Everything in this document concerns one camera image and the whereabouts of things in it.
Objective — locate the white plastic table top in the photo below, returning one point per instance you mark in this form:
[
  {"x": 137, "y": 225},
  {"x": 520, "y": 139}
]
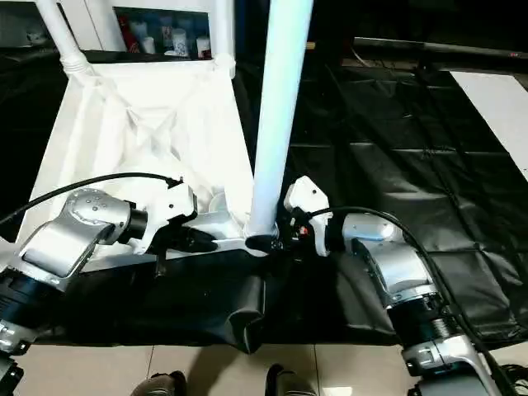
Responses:
[{"x": 144, "y": 103}]

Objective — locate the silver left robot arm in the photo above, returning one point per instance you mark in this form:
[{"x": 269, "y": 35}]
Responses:
[{"x": 62, "y": 239}]

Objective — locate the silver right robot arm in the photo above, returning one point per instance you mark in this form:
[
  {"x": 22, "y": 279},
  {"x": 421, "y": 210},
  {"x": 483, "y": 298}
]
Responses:
[{"x": 404, "y": 268}]

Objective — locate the black work mat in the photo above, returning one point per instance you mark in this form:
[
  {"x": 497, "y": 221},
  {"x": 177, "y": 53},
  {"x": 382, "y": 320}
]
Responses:
[{"x": 392, "y": 165}]

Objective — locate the dark left robot foot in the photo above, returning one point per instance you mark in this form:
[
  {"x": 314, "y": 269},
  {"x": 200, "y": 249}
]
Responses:
[{"x": 163, "y": 384}]

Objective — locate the yellowish label tag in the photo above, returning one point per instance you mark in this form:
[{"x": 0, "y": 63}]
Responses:
[{"x": 310, "y": 45}]

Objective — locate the white mug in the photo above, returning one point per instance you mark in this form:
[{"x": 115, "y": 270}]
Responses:
[
  {"x": 148, "y": 45},
  {"x": 202, "y": 46}
]

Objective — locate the white blue patterned container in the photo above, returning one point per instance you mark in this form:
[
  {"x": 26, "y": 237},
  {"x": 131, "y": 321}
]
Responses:
[{"x": 180, "y": 41}]

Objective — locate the red bottle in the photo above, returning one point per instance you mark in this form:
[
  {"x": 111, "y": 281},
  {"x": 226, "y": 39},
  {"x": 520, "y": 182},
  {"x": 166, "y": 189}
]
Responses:
[{"x": 133, "y": 39}]

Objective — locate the white glass door cabinet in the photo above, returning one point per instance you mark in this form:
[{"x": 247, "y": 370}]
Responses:
[{"x": 103, "y": 24}]

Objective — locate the white flat board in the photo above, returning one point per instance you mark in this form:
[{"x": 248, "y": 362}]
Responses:
[{"x": 495, "y": 111}]

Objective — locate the dark metal bar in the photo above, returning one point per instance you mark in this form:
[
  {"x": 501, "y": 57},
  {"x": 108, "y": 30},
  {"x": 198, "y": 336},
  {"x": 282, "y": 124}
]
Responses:
[{"x": 441, "y": 47}]

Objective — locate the small white figurine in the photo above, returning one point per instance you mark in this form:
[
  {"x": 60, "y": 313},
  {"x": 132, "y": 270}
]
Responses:
[{"x": 36, "y": 38}]

